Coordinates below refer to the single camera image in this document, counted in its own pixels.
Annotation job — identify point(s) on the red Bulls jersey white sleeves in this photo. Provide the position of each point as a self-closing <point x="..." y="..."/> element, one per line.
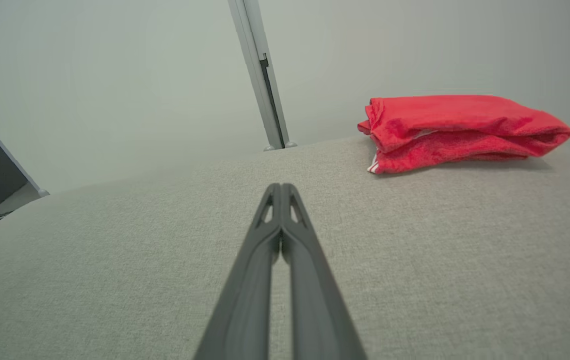
<point x="465" y="115"/>

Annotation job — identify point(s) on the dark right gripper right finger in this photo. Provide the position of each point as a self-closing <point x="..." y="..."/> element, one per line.
<point x="315" y="300"/>

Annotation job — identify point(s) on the grey partition post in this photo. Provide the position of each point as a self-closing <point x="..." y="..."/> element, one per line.
<point x="260" y="65"/>

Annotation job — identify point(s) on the grey cylindrical post foot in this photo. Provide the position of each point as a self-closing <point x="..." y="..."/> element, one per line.
<point x="291" y="144"/>
<point x="269" y="148"/>

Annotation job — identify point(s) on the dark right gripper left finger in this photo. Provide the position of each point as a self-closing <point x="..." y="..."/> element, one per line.
<point x="245" y="300"/>

